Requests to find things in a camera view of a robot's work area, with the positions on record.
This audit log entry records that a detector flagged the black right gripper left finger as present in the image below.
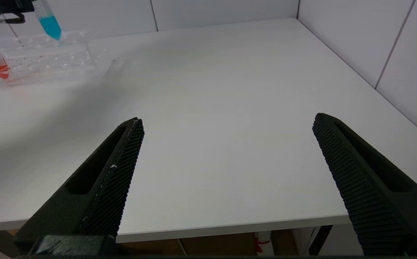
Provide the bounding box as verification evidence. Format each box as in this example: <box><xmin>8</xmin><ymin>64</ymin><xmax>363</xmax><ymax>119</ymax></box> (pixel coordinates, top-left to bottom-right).
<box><xmin>13</xmin><ymin>117</ymin><xmax>145</xmax><ymax>252</ymax></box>

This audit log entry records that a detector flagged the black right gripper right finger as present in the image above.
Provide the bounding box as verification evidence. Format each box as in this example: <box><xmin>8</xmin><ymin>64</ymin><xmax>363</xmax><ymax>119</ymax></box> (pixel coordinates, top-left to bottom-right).
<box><xmin>312</xmin><ymin>113</ymin><xmax>417</xmax><ymax>256</ymax></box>

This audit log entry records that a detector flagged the test tube with blue pigment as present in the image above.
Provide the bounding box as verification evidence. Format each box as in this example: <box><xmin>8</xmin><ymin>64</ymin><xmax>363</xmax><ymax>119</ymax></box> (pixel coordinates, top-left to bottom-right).
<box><xmin>32</xmin><ymin>0</ymin><xmax>62</xmax><ymax>41</ymax></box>

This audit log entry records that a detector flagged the clear acrylic test tube rack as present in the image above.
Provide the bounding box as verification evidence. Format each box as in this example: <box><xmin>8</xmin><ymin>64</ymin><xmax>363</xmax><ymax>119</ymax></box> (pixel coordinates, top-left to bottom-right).
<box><xmin>0</xmin><ymin>29</ymin><xmax>115</xmax><ymax>89</ymax></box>

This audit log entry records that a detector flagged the black table leg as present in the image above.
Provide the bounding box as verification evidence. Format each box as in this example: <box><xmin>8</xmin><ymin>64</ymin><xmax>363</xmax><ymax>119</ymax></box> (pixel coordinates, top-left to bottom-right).
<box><xmin>307</xmin><ymin>225</ymin><xmax>333</xmax><ymax>256</ymax></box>

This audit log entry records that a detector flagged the white paper with red ribbon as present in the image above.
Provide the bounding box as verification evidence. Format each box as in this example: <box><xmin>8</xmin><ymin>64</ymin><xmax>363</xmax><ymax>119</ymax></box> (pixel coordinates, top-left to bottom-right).
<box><xmin>254</xmin><ymin>232</ymin><xmax>274</xmax><ymax>256</ymax></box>

